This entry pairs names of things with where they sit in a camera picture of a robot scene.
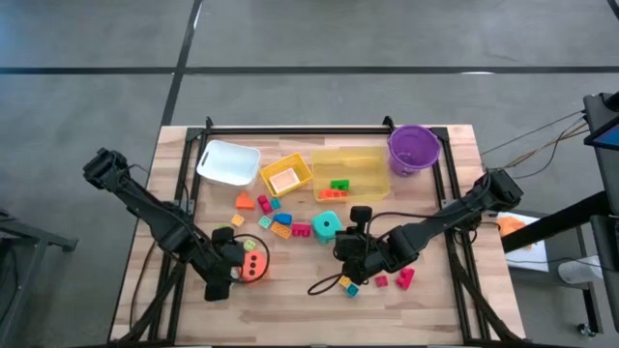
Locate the small teal toy brick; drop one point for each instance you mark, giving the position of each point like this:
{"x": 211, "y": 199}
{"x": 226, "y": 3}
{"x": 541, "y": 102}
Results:
{"x": 276, "y": 203}

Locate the orange crumpled object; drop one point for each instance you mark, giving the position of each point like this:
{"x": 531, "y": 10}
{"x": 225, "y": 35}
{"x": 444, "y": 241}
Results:
{"x": 511, "y": 226}

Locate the orange sloped toy brick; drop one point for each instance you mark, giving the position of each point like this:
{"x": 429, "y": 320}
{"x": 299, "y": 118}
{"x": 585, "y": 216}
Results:
{"x": 244, "y": 201}

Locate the red rectangular toy brick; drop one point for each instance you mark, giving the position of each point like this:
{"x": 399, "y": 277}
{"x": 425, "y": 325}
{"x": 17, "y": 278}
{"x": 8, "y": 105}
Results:
{"x": 265, "y": 204}

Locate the black caster wheel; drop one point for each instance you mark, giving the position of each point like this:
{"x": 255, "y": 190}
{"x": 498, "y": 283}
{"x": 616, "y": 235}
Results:
{"x": 586, "y": 329}

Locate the yellow mesh basket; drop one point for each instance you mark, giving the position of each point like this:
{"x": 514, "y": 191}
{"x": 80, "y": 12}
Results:
{"x": 302, "y": 166}

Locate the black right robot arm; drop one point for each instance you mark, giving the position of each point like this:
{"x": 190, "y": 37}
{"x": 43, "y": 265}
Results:
{"x": 454, "y": 210}

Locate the red stepped toy brick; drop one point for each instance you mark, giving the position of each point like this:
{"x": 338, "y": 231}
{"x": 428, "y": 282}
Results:
{"x": 301, "y": 229}
{"x": 405, "y": 278}

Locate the teal foam die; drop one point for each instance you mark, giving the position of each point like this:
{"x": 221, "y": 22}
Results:
{"x": 326, "y": 227}

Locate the small sky-blue toy brick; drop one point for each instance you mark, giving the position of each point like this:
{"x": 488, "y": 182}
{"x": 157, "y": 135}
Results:
{"x": 352, "y": 291}

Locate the mint square toy brick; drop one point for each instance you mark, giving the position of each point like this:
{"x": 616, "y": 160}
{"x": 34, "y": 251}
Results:
{"x": 264, "y": 222}

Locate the white paper sheet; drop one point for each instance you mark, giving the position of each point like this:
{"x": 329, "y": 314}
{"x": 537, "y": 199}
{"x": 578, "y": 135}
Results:
{"x": 532, "y": 251}

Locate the white plastic bin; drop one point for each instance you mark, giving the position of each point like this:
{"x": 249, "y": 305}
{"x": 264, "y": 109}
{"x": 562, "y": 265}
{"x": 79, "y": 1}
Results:
{"x": 228, "y": 163}

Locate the blue lit screen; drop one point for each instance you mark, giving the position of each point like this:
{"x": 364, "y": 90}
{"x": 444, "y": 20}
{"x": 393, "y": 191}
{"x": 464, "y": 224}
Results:
{"x": 604, "y": 135}

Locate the translucent yellow bin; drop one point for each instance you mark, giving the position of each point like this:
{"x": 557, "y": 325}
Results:
{"x": 350, "y": 166}

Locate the black diagonal stand bar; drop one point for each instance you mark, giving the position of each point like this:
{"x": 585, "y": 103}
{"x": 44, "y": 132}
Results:
{"x": 556, "y": 224}

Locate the black workstation stand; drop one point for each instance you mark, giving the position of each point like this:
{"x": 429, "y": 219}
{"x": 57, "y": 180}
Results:
{"x": 604, "y": 193}

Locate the small yellow toy brick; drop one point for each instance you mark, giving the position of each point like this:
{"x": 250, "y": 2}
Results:
{"x": 237, "y": 220}
{"x": 344, "y": 281}

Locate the white rounded object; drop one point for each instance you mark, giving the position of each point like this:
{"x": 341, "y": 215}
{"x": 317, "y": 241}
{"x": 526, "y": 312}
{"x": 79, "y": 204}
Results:
{"x": 580, "y": 270}

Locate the grey metal table frame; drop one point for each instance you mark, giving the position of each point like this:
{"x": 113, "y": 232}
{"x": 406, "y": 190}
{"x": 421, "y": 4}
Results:
{"x": 29, "y": 241}

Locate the small red toy brick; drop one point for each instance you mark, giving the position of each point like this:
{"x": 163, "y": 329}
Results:
{"x": 381, "y": 281}

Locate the orange foam die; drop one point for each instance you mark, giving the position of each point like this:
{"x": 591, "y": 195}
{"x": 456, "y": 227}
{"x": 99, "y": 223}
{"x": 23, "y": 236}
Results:
{"x": 254, "y": 266}

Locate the purple monster bucket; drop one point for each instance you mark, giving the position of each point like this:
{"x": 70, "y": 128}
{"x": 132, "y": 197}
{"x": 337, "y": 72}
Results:
{"x": 413, "y": 150}

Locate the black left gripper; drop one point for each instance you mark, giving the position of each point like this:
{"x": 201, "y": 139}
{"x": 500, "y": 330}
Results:
{"x": 227, "y": 256}

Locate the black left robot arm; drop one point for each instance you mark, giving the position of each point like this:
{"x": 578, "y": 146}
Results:
{"x": 145, "y": 205}

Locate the blue toy brick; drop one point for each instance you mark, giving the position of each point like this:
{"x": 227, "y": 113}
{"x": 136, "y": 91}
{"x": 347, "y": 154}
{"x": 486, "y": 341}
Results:
{"x": 283, "y": 219}

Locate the orange long toy brick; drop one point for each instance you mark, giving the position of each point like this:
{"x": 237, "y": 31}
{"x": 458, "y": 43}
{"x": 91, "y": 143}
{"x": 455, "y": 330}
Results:
{"x": 333, "y": 194}

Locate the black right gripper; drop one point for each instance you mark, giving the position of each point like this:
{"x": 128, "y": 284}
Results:
{"x": 360, "y": 256}

